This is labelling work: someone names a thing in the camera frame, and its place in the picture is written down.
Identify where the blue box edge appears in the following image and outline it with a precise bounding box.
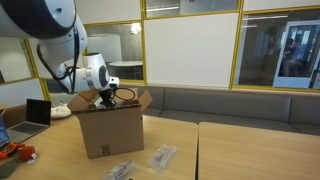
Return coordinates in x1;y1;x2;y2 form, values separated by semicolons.
0;115;10;147

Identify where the white plate with items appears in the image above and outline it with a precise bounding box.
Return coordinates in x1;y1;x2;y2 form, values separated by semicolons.
51;104;71;119

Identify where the dark green pouch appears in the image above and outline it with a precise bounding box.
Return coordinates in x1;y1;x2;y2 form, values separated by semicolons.
0;156;19;179

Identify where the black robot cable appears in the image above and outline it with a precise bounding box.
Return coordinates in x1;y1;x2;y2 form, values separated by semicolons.
35;19;137;103

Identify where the white door frame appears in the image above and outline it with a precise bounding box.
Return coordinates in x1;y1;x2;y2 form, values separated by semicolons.
272;20;320;89

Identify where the grey bench sofa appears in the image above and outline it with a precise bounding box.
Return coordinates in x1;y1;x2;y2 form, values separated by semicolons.
80;82;320;136

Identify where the small clear plastic bag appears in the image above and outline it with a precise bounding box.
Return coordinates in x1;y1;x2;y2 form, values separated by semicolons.
148;144;177;170
102;160;136;180

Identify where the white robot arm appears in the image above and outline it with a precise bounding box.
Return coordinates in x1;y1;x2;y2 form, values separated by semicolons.
0;0;119;107

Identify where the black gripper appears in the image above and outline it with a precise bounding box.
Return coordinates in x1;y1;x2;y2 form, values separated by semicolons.
99;89;116;107

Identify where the red fuzzy ball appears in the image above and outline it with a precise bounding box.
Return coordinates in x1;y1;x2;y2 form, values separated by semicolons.
19;146;36;162

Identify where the grey open laptop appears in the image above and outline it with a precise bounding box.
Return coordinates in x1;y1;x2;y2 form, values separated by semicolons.
6;99;51;143

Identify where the white round table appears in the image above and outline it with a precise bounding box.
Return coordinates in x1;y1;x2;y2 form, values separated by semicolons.
109;61;143;80

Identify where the orange tool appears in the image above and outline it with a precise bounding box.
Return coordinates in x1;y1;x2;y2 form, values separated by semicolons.
0;142;24;159

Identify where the brown cardboard box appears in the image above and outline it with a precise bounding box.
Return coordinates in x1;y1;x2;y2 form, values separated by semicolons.
68;88;153;159

